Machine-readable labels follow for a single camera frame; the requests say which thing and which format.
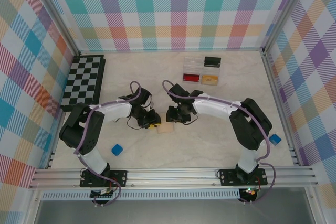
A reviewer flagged blue cube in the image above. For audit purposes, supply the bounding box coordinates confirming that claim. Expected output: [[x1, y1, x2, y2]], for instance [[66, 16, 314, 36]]
[[269, 133, 281, 146], [110, 144, 123, 156]]

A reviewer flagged gold credit card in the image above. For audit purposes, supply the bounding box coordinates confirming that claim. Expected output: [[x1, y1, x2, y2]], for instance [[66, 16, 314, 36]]
[[201, 75, 219, 86]]

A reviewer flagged beige leather card holder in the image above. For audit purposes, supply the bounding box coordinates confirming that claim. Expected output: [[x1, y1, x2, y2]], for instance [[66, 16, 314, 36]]
[[156, 122, 175, 134]]

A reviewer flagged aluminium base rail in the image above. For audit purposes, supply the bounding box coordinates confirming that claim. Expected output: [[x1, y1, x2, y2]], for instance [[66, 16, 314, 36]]
[[28, 165, 320, 189]]

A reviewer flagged black grey chessboard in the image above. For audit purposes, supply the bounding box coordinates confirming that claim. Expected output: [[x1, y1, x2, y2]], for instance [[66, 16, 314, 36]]
[[60, 54, 107, 112]]

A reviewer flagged purple cable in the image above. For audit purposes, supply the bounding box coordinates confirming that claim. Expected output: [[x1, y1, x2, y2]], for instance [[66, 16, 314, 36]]
[[162, 79, 277, 205], [73, 81, 148, 208]]

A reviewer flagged clear plastic organizer box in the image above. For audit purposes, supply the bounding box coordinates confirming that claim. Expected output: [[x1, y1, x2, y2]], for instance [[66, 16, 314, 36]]
[[181, 56, 221, 86]]

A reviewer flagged aluminium side rail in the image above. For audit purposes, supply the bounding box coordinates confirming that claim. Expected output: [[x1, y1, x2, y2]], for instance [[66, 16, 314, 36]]
[[262, 48, 300, 167]]

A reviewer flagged small circuit board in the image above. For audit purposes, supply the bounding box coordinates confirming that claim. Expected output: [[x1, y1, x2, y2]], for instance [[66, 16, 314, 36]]
[[241, 187, 259, 198], [90, 188, 116, 199]]

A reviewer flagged perforated grey cable duct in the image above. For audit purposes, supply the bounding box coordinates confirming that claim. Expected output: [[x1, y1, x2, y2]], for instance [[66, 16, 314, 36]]
[[41, 188, 241, 200]]

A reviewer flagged thin black cable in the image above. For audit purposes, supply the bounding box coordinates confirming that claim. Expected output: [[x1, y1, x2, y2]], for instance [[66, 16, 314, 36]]
[[126, 115, 148, 131], [183, 113, 198, 125]]

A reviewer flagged grey metal panel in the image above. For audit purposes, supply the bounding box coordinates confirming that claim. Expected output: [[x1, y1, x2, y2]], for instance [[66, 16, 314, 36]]
[[34, 199, 316, 224]]

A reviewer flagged aluminium frame post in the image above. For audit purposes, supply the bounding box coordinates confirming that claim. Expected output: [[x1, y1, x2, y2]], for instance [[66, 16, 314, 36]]
[[262, 0, 307, 53], [31, 0, 81, 55]]

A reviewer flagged red credit card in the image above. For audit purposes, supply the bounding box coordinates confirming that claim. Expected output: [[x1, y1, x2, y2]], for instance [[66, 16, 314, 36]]
[[182, 73, 201, 83]]

